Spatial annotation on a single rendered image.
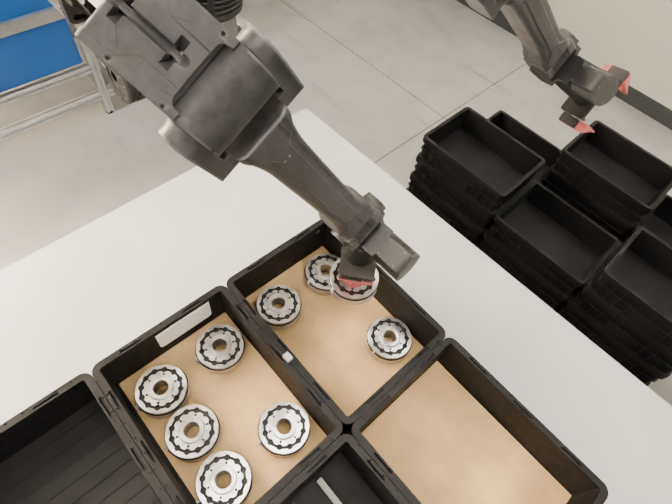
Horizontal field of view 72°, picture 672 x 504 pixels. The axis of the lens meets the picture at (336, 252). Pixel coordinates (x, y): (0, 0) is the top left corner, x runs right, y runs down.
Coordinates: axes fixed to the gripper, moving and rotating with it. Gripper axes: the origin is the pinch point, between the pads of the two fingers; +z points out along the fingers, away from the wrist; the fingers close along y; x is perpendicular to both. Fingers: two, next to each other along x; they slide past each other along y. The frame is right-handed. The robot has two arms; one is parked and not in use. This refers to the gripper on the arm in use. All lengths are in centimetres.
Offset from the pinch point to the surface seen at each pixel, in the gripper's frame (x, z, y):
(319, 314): 6.0, 19.0, -2.7
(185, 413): 28.0, 13.2, -30.2
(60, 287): 73, 31, -4
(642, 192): -115, 64, 93
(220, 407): 22.3, 16.4, -27.5
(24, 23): 150, 50, 112
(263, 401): 14.0, 16.8, -24.7
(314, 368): 4.8, 17.8, -15.7
